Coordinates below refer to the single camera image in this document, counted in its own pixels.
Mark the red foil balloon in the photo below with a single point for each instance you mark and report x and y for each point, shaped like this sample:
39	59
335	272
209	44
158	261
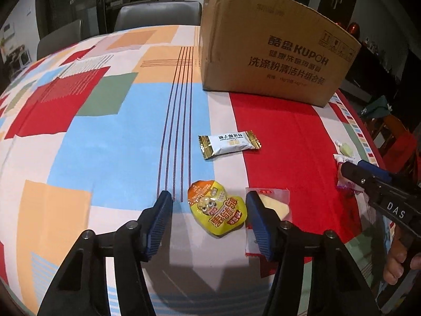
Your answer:
353	28

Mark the clear packet with yellow wedge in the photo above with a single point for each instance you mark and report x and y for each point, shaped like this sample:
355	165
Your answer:
278	205

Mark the red wooden chair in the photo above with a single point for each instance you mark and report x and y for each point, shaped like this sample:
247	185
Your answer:
401	144

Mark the dark sideboard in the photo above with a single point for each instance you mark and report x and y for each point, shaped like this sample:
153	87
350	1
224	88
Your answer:
378	69

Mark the yellow snack packet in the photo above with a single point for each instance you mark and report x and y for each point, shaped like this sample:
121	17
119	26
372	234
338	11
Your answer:
213	210

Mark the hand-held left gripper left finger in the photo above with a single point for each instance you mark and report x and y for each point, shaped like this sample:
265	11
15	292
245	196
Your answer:
158	227

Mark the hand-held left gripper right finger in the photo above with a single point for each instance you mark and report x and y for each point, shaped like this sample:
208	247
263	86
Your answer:
261	227

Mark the pale green candy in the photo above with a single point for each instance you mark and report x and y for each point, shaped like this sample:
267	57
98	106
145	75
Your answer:
345	149

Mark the brown cardboard box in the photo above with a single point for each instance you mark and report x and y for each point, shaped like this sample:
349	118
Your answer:
263	39

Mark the pink white candy wrapper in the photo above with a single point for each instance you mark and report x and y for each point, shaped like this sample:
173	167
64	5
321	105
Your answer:
345	184

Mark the narrow grey chair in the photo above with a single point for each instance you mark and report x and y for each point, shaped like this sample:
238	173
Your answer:
59	39

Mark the person's right hand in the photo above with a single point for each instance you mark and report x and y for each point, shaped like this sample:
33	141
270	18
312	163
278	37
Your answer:
398	263

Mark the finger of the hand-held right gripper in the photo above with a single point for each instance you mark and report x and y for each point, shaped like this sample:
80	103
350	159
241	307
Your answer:
355	174
375	171

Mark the green cloth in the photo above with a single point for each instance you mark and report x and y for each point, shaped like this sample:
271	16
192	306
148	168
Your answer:
376	105

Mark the dark sliding glass door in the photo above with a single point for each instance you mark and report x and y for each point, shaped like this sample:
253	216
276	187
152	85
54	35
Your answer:
82	0

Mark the white gold snack bar packet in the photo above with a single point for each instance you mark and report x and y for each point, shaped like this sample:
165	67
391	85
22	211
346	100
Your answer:
227	143

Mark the wide grey chair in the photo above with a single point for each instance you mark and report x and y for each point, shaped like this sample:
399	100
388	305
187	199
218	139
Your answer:
158	14

